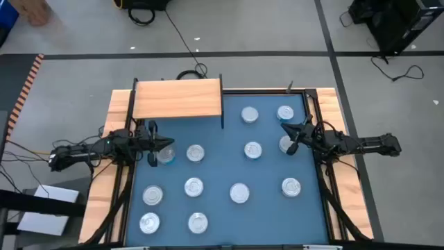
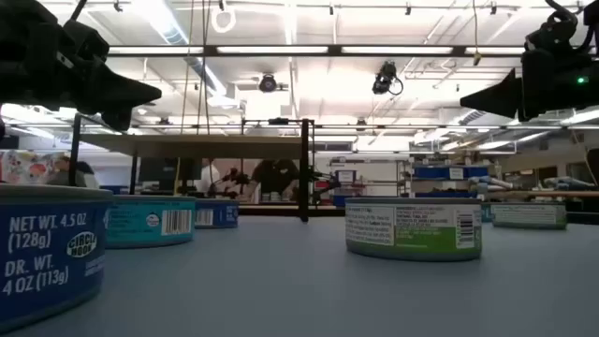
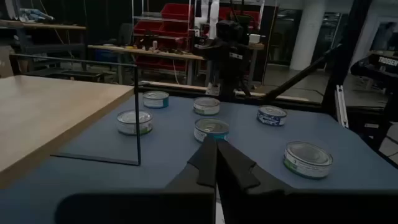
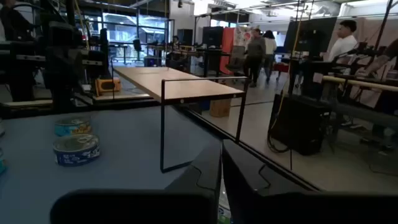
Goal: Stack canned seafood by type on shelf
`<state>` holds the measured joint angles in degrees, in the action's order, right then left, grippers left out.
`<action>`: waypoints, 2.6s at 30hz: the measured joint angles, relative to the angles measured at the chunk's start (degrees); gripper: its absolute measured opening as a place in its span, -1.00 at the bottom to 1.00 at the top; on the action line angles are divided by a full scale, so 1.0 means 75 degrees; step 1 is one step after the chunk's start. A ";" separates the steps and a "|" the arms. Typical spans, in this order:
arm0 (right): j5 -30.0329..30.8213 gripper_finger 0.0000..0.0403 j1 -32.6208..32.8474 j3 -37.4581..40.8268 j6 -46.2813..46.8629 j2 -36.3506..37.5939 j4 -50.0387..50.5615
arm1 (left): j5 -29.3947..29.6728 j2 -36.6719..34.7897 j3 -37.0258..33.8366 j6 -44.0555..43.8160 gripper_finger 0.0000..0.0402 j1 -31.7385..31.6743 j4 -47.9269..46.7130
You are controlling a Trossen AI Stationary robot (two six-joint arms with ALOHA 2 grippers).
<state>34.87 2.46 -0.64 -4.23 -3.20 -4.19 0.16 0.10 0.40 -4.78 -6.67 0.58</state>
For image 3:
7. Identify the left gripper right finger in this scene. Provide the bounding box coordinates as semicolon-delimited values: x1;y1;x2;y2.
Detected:
216;139;295;194

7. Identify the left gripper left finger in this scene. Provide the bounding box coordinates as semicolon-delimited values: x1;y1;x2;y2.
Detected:
164;136;218;192

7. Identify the teal label tuna can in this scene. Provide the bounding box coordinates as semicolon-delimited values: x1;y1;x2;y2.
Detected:
193;118;230;143

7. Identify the dark blue label tuna can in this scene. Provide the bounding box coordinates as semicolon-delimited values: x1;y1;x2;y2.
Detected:
256;105;288;127

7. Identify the green label tuna can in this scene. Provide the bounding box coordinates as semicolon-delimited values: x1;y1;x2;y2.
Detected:
142;90;170;110
282;141;334;180
116;108;154;136
193;96;221;116

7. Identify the blue table mat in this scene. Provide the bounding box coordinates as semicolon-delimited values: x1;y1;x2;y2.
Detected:
0;91;398;224

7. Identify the wooden workbench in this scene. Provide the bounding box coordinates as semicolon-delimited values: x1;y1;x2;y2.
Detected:
0;19;88;74
87;43;266;86

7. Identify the white round pillar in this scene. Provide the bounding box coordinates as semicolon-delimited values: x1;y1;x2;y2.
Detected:
289;0;326;72

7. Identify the aluminium frame bracket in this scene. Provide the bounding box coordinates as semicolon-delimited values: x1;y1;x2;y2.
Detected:
334;83;350;129

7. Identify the wooden shelf with black frame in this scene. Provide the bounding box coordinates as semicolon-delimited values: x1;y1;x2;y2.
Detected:
0;52;142;190

